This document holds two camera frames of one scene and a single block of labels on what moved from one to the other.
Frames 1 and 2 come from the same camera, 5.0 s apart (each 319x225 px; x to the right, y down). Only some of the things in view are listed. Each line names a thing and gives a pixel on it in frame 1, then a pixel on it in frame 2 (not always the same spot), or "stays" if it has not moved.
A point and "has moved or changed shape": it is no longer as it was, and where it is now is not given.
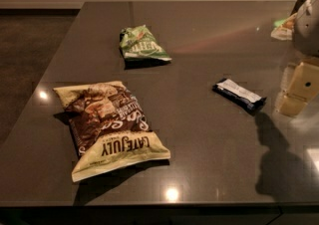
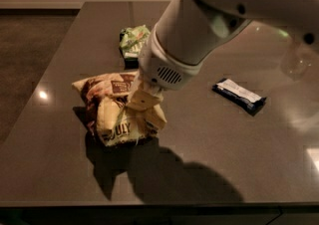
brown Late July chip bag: x=108 y=130 has moved or changed shape
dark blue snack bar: x=237 y=95 stays
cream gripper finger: x=304 y=84 -> x=141 y=100
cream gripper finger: x=292 y=105 -> x=156 y=116
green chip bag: x=138 y=42 stays
